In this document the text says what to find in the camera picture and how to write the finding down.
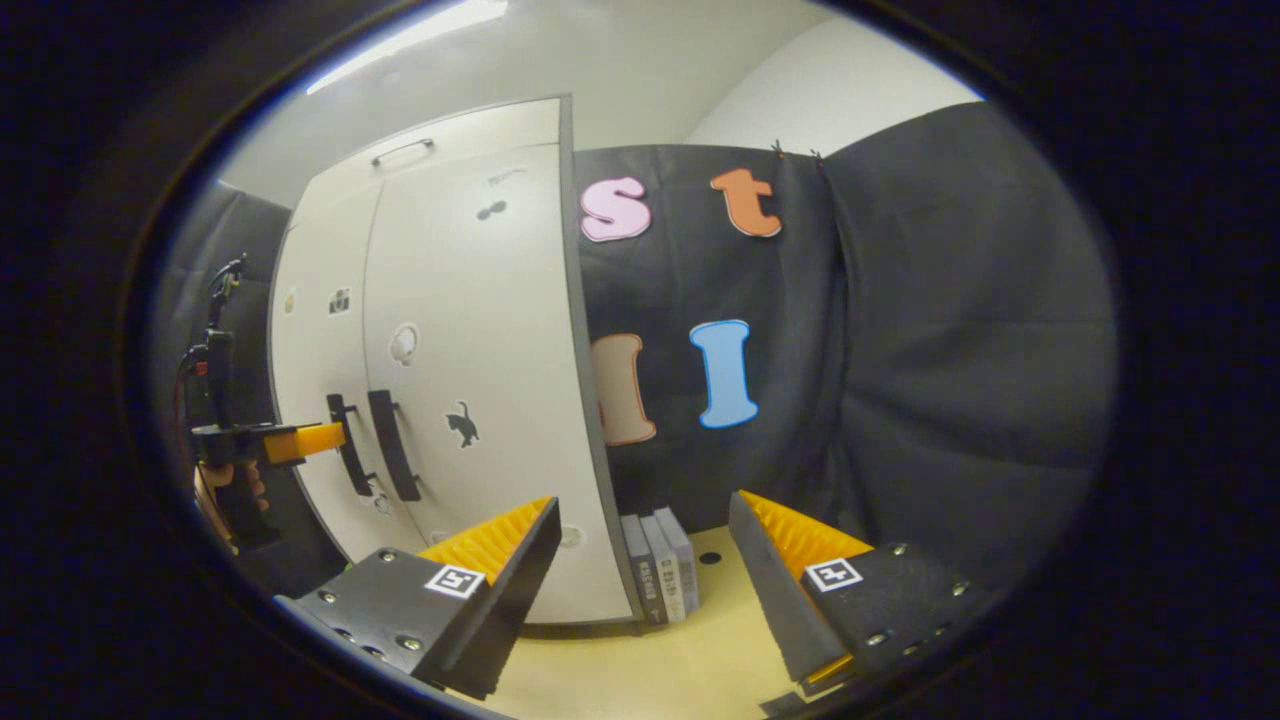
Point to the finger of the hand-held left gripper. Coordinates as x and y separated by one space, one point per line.
305 440

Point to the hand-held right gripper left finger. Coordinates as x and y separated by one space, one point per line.
520 590

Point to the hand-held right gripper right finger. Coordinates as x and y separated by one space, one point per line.
775 590

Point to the white door with camera sticker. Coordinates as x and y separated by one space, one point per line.
320 350

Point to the white door with cat sticker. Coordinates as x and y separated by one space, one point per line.
500 330

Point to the white shoe cabinet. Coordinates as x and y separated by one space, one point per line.
582 300

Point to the white cabinet drawer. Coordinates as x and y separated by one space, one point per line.
480 140

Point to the grey book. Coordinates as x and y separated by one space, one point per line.
685 560
640 570
665 565

